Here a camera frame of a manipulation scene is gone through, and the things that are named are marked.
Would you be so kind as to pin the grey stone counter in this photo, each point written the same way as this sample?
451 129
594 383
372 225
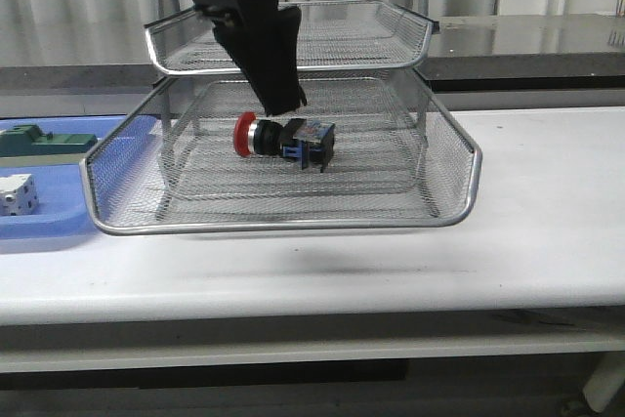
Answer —
494 53

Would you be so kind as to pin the blue plastic tray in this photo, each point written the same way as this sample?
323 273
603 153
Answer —
49 212

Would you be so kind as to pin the white table leg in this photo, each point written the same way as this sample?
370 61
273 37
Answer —
605 382

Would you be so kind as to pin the mesh tray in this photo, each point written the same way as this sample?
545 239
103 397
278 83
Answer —
333 35
206 167
356 102

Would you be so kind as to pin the green terminal block module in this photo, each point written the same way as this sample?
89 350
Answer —
31 140

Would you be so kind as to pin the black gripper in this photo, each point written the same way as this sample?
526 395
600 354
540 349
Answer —
262 41

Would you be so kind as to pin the red emergency stop button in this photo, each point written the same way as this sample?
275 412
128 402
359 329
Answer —
306 142

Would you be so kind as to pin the grey metal rack frame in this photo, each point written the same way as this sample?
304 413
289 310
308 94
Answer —
167 8

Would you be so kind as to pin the white terminal block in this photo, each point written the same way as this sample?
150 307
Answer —
18 195

